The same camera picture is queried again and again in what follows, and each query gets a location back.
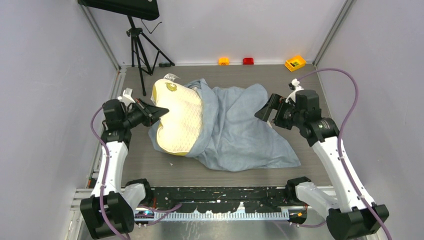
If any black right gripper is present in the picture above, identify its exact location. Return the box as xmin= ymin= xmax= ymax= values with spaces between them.
xmin=255 ymin=93 xmax=304 ymax=130

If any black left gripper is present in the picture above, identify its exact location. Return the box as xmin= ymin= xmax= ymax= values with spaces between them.
xmin=121 ymin=98 xmax=168 ymax=130

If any cream pillow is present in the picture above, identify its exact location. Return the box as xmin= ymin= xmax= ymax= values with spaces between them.
xmin=148 ymin=73 xmax=203 ymax=156

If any blue pillowcase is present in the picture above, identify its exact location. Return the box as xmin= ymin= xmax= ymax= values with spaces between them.
xmin=148 ymin=78 xmax=302 ymax=172

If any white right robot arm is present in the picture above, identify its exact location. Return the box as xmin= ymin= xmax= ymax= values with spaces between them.
xmin=255 ymin=89 xmax=390 ymax=240

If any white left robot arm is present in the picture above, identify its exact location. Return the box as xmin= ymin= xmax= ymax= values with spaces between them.
xmin=79 ymin=98 xmax=169 ymax=240

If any yellow plastic bin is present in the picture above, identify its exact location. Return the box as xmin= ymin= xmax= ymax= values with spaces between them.
xmin=284 ymin=55 xmax=307 ymax=72

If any small black block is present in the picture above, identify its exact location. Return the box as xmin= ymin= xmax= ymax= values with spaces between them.
xmin=158 ymin=62 xmax=172 ymax=68

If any red toy block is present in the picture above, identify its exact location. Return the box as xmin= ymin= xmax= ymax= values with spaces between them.
xmin=242 ymin=57 xmax=255 ymax=65

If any orange toy block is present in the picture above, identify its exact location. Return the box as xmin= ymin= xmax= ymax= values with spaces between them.
xmin=218 ymin=57 xmax=230 ymax=66

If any black tripod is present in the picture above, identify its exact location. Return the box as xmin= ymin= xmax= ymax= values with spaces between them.
xmin=126 ymin=16 xmax=175 ymax=96

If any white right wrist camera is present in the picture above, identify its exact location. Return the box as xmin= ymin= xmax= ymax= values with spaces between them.
xmin=285 ymin=78 xmax=304 ymax=104

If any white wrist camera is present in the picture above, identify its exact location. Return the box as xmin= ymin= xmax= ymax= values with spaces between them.
xmin=117 ymin=88 xmax=135 ymax=106
xmin=285 ymin=78 xmax=304 ymax=104

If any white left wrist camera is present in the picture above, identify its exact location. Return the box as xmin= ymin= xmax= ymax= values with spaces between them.
xmin=117 ymin=88 xmax=135 ymax=106

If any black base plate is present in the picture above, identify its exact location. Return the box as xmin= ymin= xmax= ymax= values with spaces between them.
xmin=139 ymin=186 xmax=311 ymax=214

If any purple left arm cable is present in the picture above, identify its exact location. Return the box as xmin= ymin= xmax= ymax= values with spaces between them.
xmin=90 ymin=105 xmax=183 ymax=240

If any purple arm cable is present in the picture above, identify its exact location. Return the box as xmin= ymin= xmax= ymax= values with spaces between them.
xmin=90 ymin=105 xmax=183 ymax=240
xmin=296 ymin=67 xmax=395 ymax=240

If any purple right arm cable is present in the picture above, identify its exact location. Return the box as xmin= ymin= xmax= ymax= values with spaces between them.
xmin=296 ymin=67 xmax=395 ymax=240

